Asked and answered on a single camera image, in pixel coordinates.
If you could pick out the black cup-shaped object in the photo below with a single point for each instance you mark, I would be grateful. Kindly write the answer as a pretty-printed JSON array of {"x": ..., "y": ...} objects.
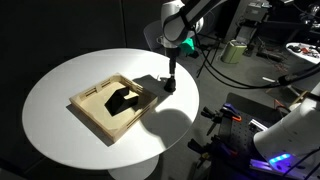
[{"x": 170, "y": 84}]

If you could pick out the white round table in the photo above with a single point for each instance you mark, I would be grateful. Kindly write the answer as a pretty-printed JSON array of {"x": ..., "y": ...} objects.
[{"x": 64, "y": 135}]

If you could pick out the white side table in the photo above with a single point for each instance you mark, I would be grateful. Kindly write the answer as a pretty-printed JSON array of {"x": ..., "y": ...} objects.
[{"x": 304, "y": 51}]

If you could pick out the upper blue orange clamp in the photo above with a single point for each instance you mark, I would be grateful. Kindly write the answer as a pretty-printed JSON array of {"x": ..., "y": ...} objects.
[{"x": 227, "y": 111}]

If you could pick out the black round base object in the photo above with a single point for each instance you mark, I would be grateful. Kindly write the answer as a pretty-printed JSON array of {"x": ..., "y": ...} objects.
[{"x": 170, "y": 90}]

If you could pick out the grey chair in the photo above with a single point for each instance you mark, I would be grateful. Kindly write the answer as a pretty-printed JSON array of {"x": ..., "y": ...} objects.
[{"x": 155, "y": 39}]

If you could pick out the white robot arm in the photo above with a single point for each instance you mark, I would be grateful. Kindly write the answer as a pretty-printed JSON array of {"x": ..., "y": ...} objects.
[{"x": 180, "y": 21}]

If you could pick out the light wooden crate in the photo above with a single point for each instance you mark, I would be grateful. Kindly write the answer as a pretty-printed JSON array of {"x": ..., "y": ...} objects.
[{"x": 91, "y": 102}]

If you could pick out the black perforated breadboard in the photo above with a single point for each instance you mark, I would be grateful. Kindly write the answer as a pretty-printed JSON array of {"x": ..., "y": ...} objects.
[{"x": 289, "y": 148}]

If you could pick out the lower blue orange clamp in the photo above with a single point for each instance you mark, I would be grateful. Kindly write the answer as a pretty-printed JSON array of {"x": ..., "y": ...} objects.
[{"x": 216, "y": 148}]

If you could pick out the green bin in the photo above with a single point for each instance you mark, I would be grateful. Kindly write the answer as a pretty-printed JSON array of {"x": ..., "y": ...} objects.
[{"x": 233, "y": 52}]

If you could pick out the grey equipment box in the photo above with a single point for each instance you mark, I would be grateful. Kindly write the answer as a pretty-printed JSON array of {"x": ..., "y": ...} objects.
[{"x": 256, "y": 10}]

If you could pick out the blue orange clamp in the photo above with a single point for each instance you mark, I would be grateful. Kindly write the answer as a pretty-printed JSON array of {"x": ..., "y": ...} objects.
[
  {"x": 227, "y": 111},
  {"x": 216, "y": 148}
]

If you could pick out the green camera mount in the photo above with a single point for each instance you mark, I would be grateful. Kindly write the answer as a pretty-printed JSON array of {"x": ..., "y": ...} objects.
[{"x": 187, "y": 46}]

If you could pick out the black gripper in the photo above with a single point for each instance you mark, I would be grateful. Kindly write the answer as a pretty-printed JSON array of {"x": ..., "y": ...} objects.
[{"x": 172, "y": 54}]

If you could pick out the black angular block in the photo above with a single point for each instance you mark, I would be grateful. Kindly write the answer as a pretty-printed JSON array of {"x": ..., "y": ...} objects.
[{"x": 117, "y": 103}]

